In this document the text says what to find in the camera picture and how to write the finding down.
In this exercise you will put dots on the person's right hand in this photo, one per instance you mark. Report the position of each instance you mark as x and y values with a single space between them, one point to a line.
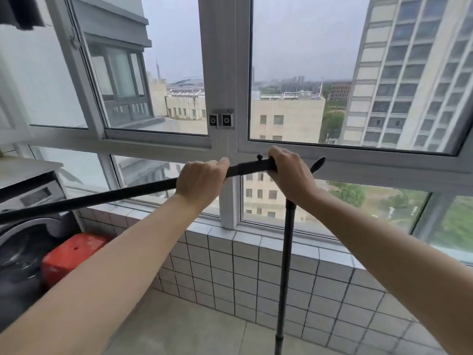
293 179

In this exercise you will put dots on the person's left hand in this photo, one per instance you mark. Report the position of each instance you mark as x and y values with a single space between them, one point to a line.
197 184

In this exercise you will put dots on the person's left fingers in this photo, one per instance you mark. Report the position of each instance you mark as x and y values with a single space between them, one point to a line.
216 164

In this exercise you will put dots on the person's right fingers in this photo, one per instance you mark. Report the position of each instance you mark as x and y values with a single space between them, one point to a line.
277 158

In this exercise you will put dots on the black crossbar pole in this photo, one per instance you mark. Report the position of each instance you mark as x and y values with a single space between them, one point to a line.
111 195

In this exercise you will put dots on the person's left forearm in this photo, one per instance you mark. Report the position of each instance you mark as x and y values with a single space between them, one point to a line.
103 277

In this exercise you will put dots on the person's right forearm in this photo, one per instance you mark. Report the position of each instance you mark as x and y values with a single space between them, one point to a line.
388 262

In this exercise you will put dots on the beige low building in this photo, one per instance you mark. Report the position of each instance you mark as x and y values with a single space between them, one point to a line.
288 120

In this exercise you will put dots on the black upright stand pole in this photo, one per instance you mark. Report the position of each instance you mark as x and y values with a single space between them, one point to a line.
284 273

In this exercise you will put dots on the grey neighbouring bay window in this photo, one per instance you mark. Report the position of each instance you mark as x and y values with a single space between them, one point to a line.
118 70

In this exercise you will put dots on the tall high-rise building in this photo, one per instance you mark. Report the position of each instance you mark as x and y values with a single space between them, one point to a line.
406 70

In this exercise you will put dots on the red plastic stool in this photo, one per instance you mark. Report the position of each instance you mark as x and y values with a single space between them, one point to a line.
72 256

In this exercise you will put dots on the white counter slab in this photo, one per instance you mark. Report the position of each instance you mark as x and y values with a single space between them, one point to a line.
26 170

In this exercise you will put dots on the grey front-load washing machine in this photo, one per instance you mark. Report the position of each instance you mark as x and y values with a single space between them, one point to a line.
26 247

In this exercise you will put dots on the dark hanging cloth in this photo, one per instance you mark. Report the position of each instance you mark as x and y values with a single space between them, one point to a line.
18 9

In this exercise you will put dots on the white aluminium window frame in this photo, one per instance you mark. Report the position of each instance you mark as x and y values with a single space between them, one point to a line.
221 70

